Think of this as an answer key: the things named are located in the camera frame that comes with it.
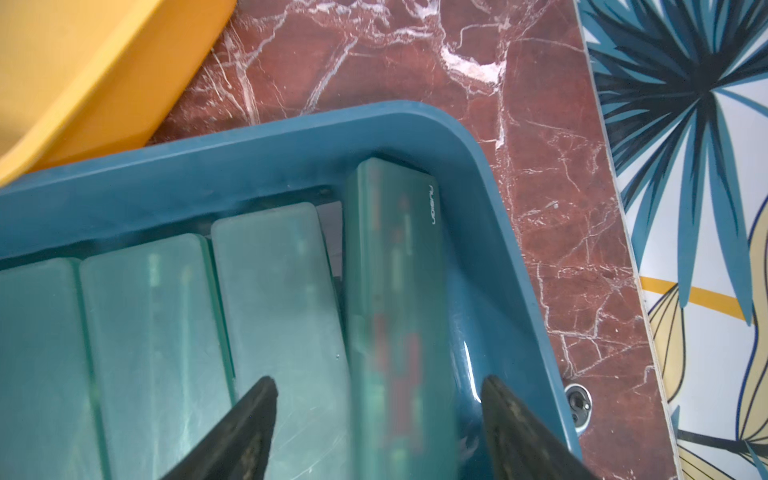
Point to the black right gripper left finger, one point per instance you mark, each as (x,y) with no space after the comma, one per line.
(238,447)

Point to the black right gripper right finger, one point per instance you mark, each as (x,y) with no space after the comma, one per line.
(520,446)

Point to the teal plastic tray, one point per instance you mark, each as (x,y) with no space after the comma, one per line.
(114,201)

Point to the green pencil case back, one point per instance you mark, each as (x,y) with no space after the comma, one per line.
(283,321)

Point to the silver green ratchet wrench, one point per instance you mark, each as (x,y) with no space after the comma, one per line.
(581,406)

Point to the yellow plastic tray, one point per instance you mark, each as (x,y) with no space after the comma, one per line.
(83,79)

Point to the green pencil case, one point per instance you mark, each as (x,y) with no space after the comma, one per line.
(154,327)
(404,424)
(48,428)
(283,321)

